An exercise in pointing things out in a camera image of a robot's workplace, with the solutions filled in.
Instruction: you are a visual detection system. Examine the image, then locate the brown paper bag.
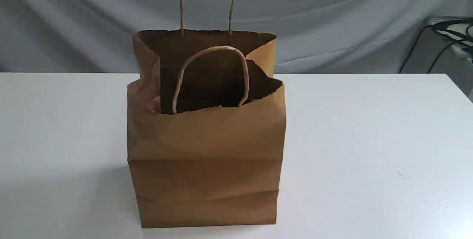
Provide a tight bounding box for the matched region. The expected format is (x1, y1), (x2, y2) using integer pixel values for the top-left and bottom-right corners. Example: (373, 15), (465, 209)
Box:
(127, 0), (286, 228)

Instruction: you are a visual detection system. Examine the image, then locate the grey backdrop cloth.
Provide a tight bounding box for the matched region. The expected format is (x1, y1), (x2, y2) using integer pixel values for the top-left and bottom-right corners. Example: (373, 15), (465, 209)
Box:
(0, 0), (473, 74)

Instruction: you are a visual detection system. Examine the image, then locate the white side table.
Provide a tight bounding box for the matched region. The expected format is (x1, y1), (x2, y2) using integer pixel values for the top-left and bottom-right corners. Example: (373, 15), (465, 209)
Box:
(398, 16), (473, 100)

